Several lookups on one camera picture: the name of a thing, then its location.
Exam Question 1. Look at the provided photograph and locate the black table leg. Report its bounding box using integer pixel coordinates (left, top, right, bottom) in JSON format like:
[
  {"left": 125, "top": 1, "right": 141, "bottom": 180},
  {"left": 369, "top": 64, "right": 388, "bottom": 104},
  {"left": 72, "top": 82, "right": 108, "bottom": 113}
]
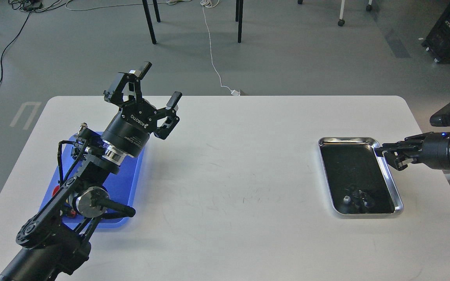
[
  {"left": 235, "top": 0, "right": 244, "bottom": 43},
  {"left": 142, "top": 0, "right": 161, "bottom": 45}
]

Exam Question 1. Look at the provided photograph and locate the blue plastic tray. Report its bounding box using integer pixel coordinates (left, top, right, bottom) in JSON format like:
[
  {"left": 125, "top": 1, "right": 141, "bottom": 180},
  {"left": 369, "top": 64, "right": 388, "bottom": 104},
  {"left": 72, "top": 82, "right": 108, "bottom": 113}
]
[{"left": 39, "top": 143, "right": 145, "bottom": 229}]

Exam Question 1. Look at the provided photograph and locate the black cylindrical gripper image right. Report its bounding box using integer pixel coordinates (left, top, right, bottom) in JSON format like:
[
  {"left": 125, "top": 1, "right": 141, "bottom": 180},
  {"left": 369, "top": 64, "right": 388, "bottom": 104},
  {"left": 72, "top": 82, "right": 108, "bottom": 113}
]
[{"left": 374, "top": 133, "right": 450, "bottom": 171}]

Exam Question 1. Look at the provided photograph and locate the black table leg left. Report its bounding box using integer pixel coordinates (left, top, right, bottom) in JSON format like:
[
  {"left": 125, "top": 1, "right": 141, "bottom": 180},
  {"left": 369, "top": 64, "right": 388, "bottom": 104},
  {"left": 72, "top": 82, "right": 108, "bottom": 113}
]
[{"left": 142, "top": 0, "right": 161, "bottom": 45}]

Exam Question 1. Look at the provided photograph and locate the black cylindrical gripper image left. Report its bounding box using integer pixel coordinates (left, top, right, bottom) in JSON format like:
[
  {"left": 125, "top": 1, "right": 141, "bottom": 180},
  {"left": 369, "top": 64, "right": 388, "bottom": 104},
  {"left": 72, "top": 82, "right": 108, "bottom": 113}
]
[{"left": 101, "top": 62, "right": 183, "bottom": 158}]

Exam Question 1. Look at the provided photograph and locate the red emergency stop button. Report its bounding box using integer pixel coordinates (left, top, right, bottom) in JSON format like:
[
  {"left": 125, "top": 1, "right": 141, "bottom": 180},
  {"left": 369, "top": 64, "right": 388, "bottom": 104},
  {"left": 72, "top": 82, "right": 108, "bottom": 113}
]
[{"left": 52, "top": 185, "right": 61, "bottom": 196}]

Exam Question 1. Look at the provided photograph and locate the silver metal tray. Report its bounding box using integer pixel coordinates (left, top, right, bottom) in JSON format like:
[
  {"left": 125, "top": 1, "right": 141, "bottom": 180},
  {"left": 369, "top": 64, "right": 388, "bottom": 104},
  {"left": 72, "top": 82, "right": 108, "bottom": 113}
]
[{"left": 318, "top": 137, "right": 404, "bottom": 219}]

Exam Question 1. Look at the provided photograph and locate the white cable on floor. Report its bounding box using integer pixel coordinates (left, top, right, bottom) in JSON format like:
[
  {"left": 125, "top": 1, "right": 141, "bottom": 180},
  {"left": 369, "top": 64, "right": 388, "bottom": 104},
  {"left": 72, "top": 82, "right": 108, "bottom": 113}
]
[{"left": 65, "top": 0, "right": 234, "bottom": 94}]

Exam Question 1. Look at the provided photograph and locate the black table leg right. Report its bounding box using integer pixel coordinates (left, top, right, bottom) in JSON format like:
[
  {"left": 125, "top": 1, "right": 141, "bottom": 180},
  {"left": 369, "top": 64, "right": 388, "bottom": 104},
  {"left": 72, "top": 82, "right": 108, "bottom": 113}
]
[{"left": 235, "top": 0, "right": 244, "bottom": 43}]

